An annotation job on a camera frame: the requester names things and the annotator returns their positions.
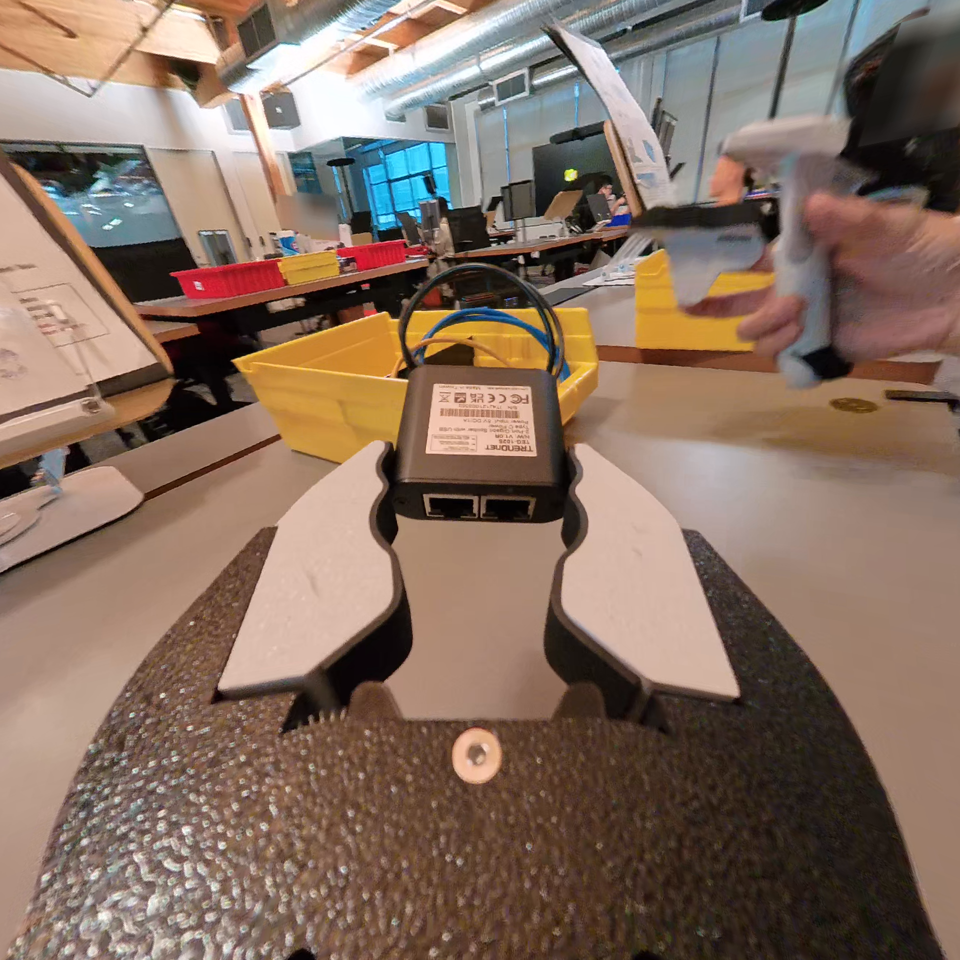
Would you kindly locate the black wall speaker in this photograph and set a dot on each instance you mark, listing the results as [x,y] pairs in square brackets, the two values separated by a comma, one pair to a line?
[281,110]

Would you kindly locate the black network splitter box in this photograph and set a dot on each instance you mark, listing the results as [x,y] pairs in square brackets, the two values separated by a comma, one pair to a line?
[480,420]

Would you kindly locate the wooden sign board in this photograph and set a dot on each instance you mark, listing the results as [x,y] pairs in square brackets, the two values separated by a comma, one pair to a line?
[90,424]
[622,172]

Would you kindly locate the brass desk grommet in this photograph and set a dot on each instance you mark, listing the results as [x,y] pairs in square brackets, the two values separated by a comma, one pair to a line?
[853,405]

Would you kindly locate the wooden work table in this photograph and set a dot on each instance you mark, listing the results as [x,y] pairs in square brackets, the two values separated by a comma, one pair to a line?
[300,296]

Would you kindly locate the person's right hand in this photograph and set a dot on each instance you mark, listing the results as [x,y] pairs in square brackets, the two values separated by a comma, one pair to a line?
[900,300]

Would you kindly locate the black computer monitor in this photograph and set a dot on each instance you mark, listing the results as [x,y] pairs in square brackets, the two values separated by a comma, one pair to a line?
[517,199]

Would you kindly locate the red plastic bin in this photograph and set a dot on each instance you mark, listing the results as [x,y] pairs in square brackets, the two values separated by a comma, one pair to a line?
[371,255]
[225,281]

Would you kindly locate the large grid window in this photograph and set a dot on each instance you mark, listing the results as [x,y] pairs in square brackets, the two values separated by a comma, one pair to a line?
[405,180]

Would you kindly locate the black round lamp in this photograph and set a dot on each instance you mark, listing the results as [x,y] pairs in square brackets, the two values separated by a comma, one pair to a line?
[791,7]

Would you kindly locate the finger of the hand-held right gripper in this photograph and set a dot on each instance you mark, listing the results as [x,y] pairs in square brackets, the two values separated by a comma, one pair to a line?
[712,262]

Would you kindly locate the black wall screen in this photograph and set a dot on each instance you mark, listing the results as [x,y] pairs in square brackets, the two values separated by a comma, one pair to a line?
[574,161]

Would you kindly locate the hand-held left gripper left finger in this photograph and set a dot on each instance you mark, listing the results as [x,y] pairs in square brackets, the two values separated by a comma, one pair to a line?
[315,600]

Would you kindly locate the yellow plastic bin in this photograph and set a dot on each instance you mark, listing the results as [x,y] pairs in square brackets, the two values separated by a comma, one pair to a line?
[660,322]
[322,405]
[307,268]

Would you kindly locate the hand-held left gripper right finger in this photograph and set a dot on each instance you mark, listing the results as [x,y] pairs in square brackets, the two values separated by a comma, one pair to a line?
[637,600]

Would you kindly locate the silver ventilation duct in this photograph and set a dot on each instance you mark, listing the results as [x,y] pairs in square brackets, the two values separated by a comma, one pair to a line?
[562,52]
[300,52]

